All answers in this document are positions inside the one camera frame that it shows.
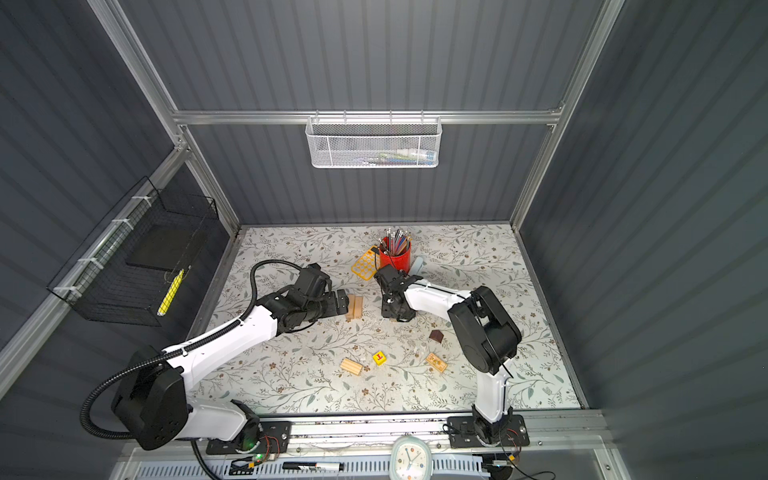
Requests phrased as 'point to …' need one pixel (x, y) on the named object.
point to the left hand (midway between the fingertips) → (337, 302)
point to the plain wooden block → (359, 307)
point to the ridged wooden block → (351, 366)
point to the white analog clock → (410, 459)
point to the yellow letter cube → (379, 358)
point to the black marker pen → (324, 466)
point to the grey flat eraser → (416, 266)
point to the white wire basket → (374, 145)
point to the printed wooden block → (436, 362)
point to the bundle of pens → (396, 243)
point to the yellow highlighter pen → (170, 293)
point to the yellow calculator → (367, 265)
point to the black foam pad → (162, 247)
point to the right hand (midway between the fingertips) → (395, 312)
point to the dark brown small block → (436, 335)
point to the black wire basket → (127, 266)
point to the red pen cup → (401, 262)
